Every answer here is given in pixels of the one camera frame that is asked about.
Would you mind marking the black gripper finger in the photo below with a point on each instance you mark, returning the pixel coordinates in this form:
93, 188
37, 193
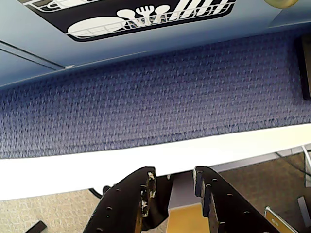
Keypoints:
121, 201
223, 201

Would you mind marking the blue door with dish sticker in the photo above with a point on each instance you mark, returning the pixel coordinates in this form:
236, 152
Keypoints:
170, 41

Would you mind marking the yellow sign plate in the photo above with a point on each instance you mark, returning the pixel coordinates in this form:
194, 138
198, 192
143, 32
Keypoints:
275, 222

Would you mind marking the grey flat strip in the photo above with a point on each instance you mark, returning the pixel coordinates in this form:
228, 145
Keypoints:
303, 208

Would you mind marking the black flat bar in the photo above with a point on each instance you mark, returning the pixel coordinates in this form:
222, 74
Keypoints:
34, 227

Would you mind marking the blue woven mat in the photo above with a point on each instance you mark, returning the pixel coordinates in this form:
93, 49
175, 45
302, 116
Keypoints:
145, 102

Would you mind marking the black box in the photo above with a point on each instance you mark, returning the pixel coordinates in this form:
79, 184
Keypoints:
305, 72

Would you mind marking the blue toy kitchen body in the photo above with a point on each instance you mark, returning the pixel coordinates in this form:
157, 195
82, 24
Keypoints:
243, 34

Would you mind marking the grey and yellow post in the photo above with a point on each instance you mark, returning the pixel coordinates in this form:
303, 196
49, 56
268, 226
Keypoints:
184, 218

